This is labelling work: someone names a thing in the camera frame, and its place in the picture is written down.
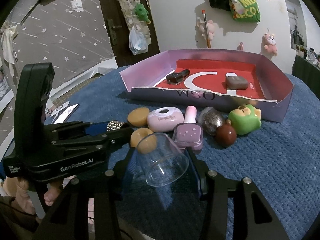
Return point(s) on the green tote bag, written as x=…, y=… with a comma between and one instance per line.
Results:
x=245, y=11

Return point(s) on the silver studded cylinder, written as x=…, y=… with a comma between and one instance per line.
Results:
x=115, y=125

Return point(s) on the orange hollow ring jar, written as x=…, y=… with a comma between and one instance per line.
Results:
x=143, y=140

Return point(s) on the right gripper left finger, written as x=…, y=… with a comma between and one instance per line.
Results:
x=124, y=170

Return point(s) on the blue textured cushion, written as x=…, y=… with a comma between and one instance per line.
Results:
x=282, y=159

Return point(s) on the orange handled mop stick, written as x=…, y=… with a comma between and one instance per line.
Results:
x=206, y=29

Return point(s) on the black star nail polish bottle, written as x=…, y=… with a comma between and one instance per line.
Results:
x=177, y=77

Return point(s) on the purple nail polish bottle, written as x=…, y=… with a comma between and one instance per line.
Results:
x=189, y=133

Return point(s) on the grey eye shadow case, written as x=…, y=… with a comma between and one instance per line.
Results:
x=236, y=83

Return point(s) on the pink hanger on wall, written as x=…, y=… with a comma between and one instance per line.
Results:
x=240, y=47

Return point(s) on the orange round lid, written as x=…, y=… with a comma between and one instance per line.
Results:
x=138, y=117

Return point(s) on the light pink plush toy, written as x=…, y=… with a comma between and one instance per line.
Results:
x=200, y=25

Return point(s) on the green dinosaur plush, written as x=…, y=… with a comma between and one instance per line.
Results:
x=142, y=13

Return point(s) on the clear plastic cup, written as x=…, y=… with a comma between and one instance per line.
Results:
x=166, y=164

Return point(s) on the dark wooden door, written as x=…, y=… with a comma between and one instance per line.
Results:
x=120, y=17

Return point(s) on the green bear figurine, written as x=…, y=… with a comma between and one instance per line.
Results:
x=245, y=119

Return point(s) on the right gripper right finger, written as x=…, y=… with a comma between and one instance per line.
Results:
x=204, y=182

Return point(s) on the purple cardboard tray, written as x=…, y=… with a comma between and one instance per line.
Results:
x=269, y=88

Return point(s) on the person's left hand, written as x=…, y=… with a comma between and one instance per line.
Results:
x=25, y=198

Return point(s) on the dark green covered table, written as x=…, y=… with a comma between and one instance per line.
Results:
x=308, y=73

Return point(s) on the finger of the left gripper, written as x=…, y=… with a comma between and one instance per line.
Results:
x=82, y=145
x=76, y=128

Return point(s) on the glitter bottle with brown cap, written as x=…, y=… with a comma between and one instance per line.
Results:
x=214, y=124

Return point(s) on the pink My Melody case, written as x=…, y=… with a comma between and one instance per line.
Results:
x=164, y=119

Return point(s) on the white plastic bag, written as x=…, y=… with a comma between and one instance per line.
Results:
x=137, y=42

